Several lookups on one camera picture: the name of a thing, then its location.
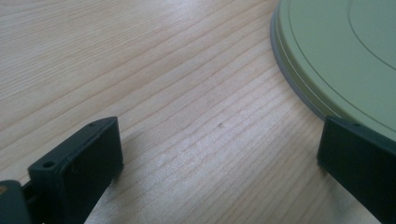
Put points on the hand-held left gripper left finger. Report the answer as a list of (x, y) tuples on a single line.
[(74, 174)]

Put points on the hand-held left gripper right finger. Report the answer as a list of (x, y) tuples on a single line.
[(358, 161)]

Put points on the green round plate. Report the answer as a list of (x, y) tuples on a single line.
[(288, 74), (342, 56)]

